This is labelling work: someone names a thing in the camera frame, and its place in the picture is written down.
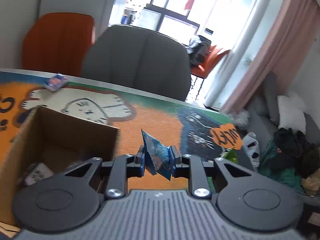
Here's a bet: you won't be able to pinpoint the blue snack bag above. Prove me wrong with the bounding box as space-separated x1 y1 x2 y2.
142 130 171 180

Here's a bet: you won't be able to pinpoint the grey upholstered chair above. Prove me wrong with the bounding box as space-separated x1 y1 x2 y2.
80 25 191 101

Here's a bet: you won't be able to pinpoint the grey sofa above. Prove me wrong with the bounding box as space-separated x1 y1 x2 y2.
246 73 320 196

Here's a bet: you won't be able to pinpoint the orange chair beside table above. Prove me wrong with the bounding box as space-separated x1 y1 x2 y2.
21 12 95 76

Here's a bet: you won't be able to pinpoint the dark backpack on chair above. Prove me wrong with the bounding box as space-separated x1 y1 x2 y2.
186 35 212 67

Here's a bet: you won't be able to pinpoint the cartoon cat table mat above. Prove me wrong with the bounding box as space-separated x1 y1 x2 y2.
1 72 250 166

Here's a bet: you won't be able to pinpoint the green snack bag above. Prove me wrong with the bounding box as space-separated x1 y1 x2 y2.
221 148 239 164

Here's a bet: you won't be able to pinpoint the pink curtain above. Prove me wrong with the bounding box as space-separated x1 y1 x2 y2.
221 0 319 113

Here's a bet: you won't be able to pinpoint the orange chair by window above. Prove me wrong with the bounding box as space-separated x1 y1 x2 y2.
191 45 231 79

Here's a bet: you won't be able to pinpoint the black clothes on floor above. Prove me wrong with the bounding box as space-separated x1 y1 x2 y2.
271 128 319 179

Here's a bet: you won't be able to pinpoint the small blue card box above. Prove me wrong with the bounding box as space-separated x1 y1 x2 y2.
43 74 68 92

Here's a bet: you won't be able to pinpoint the white black-text snack packet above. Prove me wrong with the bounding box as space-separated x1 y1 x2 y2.
24 163 54 186

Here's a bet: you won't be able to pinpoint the cardboard box on table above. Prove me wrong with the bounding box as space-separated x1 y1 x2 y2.
1 107 119 225

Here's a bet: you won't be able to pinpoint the white pillow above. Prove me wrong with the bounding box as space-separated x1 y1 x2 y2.
277 90 310 134

